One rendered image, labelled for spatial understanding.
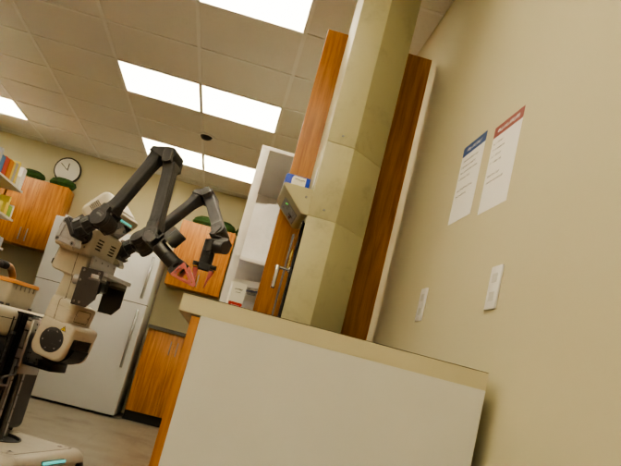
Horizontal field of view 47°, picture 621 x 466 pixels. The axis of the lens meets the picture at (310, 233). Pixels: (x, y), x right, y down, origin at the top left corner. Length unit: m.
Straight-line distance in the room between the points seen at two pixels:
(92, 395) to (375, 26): 5.45
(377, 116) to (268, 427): 1.63
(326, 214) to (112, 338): 5.09
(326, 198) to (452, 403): 1.25
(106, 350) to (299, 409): 6.05
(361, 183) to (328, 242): 0.29
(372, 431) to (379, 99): 1.62
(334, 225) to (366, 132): 0.40
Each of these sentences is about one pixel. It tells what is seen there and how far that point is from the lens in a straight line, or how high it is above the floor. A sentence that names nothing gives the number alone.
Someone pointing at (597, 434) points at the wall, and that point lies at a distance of 1.30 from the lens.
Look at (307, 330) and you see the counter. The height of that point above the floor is 0.93.
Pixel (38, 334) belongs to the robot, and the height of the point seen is 0.73.
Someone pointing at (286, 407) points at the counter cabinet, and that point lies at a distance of 1.58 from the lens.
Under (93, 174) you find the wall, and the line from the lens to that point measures 8.52.
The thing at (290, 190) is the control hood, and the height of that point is 1.48.
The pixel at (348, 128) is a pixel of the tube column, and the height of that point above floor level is 1.78.
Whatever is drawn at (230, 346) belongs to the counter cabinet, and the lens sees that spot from 1.57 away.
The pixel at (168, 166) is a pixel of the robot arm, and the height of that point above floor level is 1.51.
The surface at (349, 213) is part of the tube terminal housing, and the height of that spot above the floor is 1.47.
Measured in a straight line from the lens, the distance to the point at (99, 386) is 7.57.
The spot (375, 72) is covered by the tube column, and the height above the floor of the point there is 2.04.
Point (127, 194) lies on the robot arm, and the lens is 3.03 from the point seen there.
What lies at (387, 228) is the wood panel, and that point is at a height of 1.53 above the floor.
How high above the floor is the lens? 0.82
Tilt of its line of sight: 11 degrees up
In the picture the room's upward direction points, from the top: 15 degrees clockwise
